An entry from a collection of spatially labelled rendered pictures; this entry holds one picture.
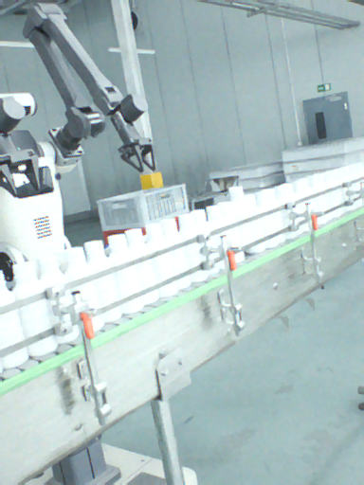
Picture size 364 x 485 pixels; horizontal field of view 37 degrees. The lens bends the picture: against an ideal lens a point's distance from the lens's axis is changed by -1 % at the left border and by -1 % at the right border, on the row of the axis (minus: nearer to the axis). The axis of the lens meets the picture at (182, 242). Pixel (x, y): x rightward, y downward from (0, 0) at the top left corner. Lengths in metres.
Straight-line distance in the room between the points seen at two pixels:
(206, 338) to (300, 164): 6.88
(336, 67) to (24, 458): 11.54
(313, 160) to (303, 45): 4.90
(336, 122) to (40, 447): 11.40
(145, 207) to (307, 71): 9.03
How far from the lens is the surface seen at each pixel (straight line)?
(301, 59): 12.50
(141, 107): 1.69
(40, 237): 1.74
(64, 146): 1.90
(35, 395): 0.98
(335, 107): 12.11
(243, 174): 8.70
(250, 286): 1.46
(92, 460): 1.99
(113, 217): 3.90
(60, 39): 1.88
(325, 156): 7.93
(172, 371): 1.21
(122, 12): 12.04
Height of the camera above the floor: 1.30
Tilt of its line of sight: 9 degrees down
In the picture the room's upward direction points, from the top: 10 degrees counter-clockwise
